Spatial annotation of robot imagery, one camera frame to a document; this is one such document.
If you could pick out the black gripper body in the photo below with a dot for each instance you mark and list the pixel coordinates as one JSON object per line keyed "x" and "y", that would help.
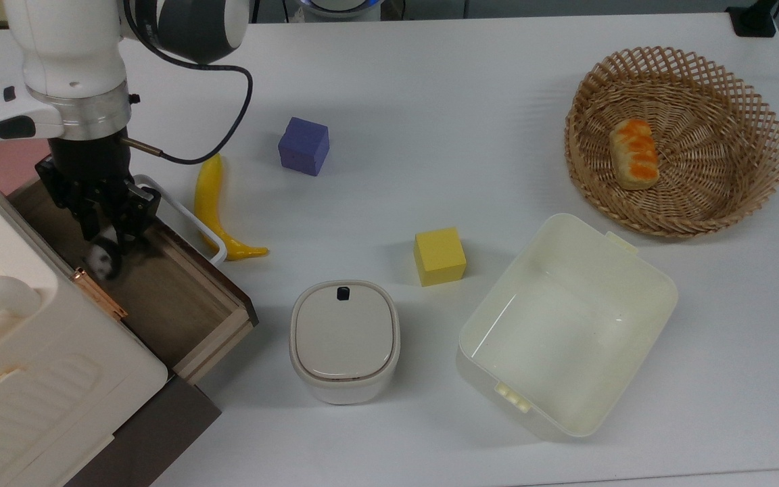
{"x": 92, "y": 172}

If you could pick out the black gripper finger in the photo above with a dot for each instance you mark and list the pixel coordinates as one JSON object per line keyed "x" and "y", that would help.
{"x": 91, "y": 222}
{"x": 127, "y": 228}

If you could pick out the black and white panda toy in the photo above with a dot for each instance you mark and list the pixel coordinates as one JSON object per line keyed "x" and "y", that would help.
{"x": 104, "y": 262}

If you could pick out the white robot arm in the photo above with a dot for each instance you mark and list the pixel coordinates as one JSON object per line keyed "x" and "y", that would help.
{"x": 72, "y": 47}

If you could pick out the brown wooden drawer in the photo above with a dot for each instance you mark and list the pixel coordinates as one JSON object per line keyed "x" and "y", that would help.
{"x": 173, "y": 297}

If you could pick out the yellow toy banana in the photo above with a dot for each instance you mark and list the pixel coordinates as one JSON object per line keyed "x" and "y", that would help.
{"x": 208, "y": 196}

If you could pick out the dark brown drawer housing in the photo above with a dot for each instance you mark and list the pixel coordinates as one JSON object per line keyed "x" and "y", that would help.
{"x": 159, "y": 433}

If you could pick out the orange glazed toy bread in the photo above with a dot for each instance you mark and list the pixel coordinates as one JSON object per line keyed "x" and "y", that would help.
{"x": 634, "y": 154}

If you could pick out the pink plate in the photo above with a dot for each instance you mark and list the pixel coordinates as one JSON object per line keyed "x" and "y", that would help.
{"x": 4, "y": 166}

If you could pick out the cream plastic cabinet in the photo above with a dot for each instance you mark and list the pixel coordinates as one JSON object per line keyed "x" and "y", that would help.
{"x": 31, "y": 379}

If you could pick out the purple foam cube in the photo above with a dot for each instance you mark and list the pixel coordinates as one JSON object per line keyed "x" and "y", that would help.
{"x": 303, "y": 145}

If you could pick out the cream trash can with lid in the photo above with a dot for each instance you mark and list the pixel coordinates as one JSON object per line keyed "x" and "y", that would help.
{"x": 344, "y": 338}

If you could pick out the yellow foam cube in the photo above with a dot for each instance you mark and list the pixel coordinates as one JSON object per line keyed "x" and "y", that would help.
{"x": 439, "y": 257}

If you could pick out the white plastic bin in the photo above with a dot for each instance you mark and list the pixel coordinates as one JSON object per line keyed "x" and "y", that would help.
{"x": 565, "y": 338}

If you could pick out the woven wicker basket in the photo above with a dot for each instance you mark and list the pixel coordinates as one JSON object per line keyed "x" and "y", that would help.
{"x": 714, "y": 182}

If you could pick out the black table clamp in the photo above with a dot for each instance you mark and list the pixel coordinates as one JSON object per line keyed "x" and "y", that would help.
{"x": 753, "y": 19}

